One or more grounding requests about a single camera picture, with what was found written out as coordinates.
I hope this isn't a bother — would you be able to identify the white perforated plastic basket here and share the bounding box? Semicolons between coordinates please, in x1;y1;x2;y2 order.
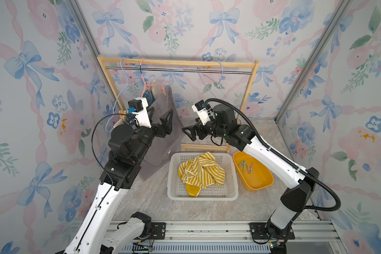
167;152;239;201

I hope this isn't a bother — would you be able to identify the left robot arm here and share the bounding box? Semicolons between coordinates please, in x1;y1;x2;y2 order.
63;110;173;254

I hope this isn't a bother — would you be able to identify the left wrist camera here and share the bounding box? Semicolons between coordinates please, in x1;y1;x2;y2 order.
127;97;151;129

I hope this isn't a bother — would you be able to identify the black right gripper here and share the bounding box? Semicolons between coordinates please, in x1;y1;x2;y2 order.
183;115;229;139

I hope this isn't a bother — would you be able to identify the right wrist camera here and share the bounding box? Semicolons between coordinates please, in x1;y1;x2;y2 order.
192;100;214;126

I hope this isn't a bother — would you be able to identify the black corrugated cable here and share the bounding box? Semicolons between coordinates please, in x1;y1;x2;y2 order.
204;97;341;212

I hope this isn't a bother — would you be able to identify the yellow white striped towel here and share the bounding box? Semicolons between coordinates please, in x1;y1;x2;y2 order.
178;152;225;197

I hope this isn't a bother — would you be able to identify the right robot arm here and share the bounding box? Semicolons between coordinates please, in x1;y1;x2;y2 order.
182;99;341;240

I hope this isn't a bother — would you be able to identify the dark teal patterned towel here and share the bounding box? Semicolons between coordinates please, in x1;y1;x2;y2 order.
142;89;156;106

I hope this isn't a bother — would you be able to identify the light blue wire hanger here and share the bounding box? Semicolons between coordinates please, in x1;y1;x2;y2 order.
198;60;229;103

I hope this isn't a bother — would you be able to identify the yellow plastic tray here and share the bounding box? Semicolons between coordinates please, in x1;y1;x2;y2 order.
232;151;274;192

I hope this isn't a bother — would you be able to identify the pink wire hanger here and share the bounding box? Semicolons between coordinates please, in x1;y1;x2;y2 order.
139;58;170;99

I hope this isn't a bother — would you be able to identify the metal hanging rod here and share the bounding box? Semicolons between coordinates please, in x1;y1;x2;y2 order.
105;66;253;75

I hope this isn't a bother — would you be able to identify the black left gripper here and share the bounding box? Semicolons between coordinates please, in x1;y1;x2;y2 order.
132;107;173;164

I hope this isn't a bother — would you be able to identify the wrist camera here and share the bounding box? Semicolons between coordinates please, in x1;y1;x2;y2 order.
127;97;151;129
192;100;214;126

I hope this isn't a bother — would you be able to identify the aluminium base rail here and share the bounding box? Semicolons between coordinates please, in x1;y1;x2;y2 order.
118;221;347;254

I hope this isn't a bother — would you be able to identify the wooden clothes rack frame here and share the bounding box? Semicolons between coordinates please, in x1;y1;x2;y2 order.
96;54;260;152

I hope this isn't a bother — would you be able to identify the grey terry towel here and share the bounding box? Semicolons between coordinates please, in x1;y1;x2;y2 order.
139;86;185;181

